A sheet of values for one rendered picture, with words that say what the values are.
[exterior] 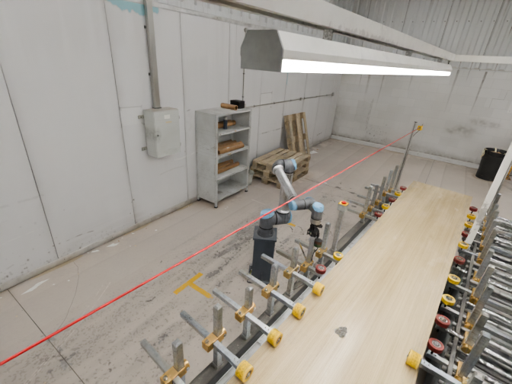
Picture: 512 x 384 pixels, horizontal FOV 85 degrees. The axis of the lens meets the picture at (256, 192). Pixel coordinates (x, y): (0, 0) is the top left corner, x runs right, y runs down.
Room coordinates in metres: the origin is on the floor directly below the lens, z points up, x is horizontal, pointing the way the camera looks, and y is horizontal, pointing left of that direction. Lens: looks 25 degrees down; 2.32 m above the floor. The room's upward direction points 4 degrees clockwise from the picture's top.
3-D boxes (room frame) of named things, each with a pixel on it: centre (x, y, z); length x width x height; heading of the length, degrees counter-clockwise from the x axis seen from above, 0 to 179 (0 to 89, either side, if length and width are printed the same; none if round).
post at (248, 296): (1.24, 0.00, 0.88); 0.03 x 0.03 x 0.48; 52
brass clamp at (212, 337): (1.02, 0.17, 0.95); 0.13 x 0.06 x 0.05; 142
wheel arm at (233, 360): (1.02, 0.19, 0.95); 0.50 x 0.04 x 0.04; 52
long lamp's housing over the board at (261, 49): (1.63, -0.73, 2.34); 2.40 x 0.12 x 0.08; 142
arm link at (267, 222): (2.60, -0.14, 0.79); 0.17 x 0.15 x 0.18; 108
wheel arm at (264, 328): (1.21, 0.03, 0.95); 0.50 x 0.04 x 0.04; 52
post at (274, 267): (1.43, -0.16, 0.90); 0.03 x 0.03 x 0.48; 52
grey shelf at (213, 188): (4.63, 0.59, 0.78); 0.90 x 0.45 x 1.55; 147
